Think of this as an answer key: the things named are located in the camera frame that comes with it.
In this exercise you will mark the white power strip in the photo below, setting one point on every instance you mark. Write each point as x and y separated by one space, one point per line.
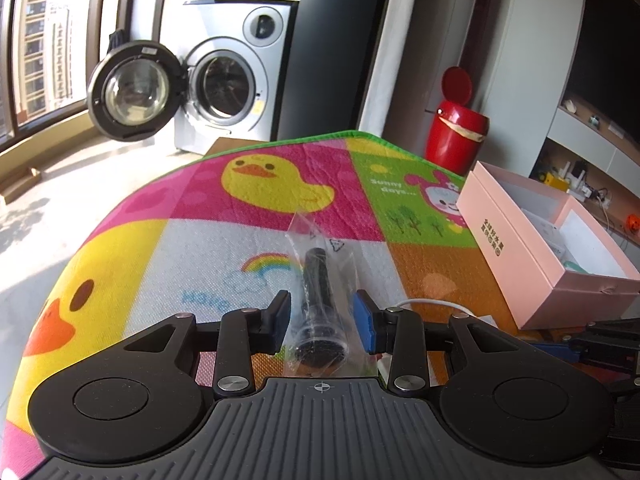
592 195

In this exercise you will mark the silver washing machine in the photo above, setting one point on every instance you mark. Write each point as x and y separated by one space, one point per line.
230 55

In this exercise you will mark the black flashlight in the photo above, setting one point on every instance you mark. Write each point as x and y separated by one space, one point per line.
316 300

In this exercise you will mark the white television cabinet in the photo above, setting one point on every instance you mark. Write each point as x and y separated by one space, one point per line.
570 127

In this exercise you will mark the white router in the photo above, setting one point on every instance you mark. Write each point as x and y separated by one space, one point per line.
577 175

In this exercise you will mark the red trash can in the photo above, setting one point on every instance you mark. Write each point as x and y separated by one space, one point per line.
452 132

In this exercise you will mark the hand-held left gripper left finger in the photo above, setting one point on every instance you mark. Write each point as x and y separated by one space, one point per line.
283 320

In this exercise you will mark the black television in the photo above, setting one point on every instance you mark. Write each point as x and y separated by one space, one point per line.
610 50

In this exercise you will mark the yellow toy truck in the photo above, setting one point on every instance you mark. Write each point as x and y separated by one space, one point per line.
555 181

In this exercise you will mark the pink cardboard box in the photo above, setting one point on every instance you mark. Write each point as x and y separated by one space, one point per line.
505 260

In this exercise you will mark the dark door panel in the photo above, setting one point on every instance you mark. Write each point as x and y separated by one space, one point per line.
335 45

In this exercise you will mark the small teal object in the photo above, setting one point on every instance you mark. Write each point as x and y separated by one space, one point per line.
576 268

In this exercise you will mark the window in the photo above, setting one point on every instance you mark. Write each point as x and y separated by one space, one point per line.
45 45

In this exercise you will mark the small orange toy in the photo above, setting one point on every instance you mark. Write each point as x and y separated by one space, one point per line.
633 224

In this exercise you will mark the small white carton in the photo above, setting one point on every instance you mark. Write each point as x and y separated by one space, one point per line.
547 232

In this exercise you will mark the colourful printed play mat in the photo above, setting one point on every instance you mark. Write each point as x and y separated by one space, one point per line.
210 240

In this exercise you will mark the small white shelf ornament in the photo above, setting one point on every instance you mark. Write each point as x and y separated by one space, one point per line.
569 106

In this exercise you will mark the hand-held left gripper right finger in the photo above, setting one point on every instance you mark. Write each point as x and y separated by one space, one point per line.
363 325

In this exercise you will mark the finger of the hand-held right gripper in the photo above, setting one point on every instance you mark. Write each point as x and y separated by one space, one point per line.
605 347

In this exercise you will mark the round washing machine door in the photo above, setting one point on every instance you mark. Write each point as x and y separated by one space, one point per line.
132 92

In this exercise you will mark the small green shelf ornament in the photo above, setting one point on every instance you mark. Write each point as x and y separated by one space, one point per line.
594 121

